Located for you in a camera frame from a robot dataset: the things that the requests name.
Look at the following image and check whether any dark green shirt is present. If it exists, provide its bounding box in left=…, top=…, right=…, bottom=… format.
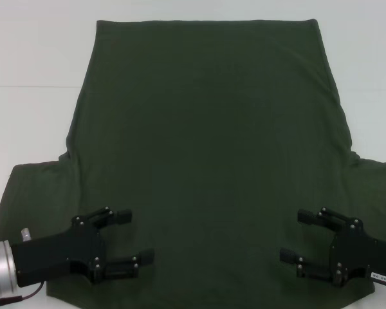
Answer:
left=0, top=19, right=386, bottom=309

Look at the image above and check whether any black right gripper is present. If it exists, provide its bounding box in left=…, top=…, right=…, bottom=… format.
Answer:
left=279, top=207, right=386, bottom=288

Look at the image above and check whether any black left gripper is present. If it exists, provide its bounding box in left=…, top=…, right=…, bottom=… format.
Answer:
left=10, top=205, right=156, bottom=288

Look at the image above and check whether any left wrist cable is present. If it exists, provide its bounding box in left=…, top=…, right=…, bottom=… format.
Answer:
left=0, top=282, right=48, bottom=306

